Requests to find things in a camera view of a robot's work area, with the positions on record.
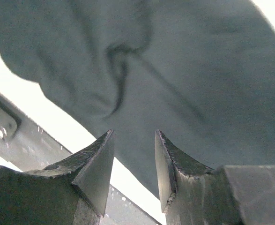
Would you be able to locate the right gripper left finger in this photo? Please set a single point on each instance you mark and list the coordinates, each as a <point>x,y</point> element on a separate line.
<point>72,191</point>

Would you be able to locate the black base beam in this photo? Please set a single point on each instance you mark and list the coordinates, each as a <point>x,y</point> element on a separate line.
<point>28,147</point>

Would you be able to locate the black t-shirt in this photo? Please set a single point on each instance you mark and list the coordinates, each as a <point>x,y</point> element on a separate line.
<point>201,71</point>

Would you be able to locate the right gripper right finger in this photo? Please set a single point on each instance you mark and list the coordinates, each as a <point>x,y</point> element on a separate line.
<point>192,193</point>

